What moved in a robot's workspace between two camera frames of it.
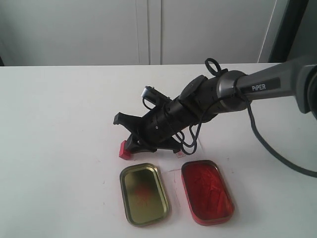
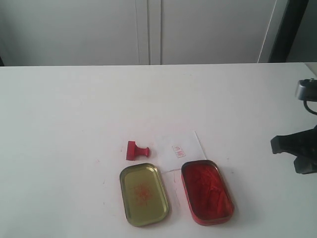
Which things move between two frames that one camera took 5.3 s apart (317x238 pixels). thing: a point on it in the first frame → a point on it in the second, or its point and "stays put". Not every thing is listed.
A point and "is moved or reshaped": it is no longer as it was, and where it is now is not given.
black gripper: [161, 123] → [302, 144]
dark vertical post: [295, 10] stays put
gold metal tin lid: [144, 194] stays put
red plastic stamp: [123, 152] is moved or reshaped
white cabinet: [65, 32] stays put
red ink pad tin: [207, 196] stays put
